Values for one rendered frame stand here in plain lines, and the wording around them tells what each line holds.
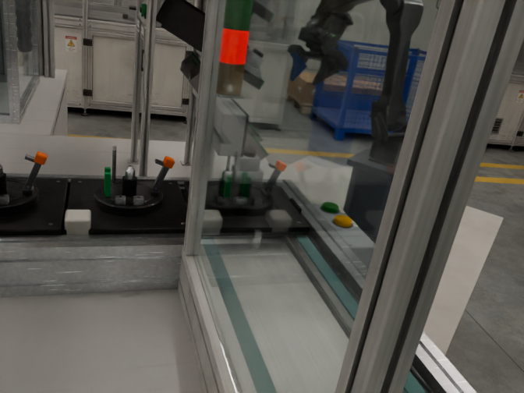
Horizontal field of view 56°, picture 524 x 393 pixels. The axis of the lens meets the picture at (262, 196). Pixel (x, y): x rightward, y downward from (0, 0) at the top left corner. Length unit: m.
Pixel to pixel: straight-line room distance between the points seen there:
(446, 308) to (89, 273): 0.73
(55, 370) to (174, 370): 0.18
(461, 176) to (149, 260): 0.75
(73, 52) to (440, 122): 4.88
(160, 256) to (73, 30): 4.20
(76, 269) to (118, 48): 4.17
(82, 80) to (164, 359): 4.41
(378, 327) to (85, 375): 0.59
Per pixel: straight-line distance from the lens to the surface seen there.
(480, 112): 0.26
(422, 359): 0.80
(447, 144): 0.26
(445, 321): 1.10
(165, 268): 0.97
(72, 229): 0.97
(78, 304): 0.96
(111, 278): 0.97
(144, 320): 0.92
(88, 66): 5.05
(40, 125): 1.92
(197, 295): 0.81
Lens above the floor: 1.43
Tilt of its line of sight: 23 degrees down
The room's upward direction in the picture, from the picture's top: 9 degrees clockwise
